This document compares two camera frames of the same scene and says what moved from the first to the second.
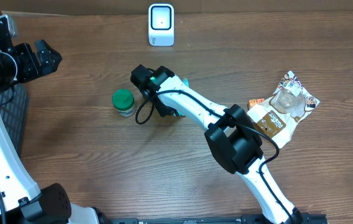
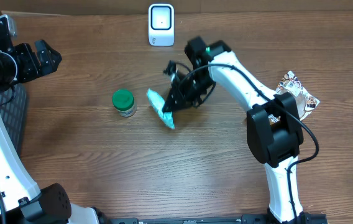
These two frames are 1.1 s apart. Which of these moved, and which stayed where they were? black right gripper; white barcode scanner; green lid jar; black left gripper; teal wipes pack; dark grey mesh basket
Moved: black right gripper; teal wipes pack
Stayed: dark grey mesh basket; green lid jar; white barcode scanner; black left gripper
